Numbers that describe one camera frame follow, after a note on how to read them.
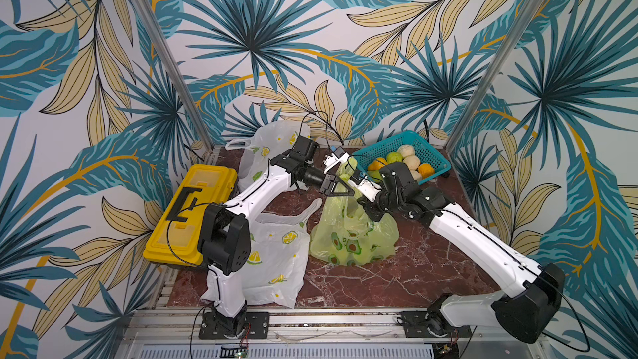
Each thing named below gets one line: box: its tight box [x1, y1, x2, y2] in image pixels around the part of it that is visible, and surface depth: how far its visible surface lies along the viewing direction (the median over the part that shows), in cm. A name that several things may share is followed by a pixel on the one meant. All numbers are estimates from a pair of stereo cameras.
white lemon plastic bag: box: [200, 198, 324, 309], surface depth 87 cm
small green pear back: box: [386, 152, 403, 164], surface depth 112 cm
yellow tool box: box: [142, 163, 238, 266], surface depth 85 cm
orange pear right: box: [417, 162, 435, 179], surface depth 109 cm
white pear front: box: [407, 164, 423, 181], surface depth 108 cm
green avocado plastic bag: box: [309, 158, 400, 267], surface depth 76 cm
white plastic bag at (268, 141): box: [225, 120, 312, 193], surface depth 115 cm
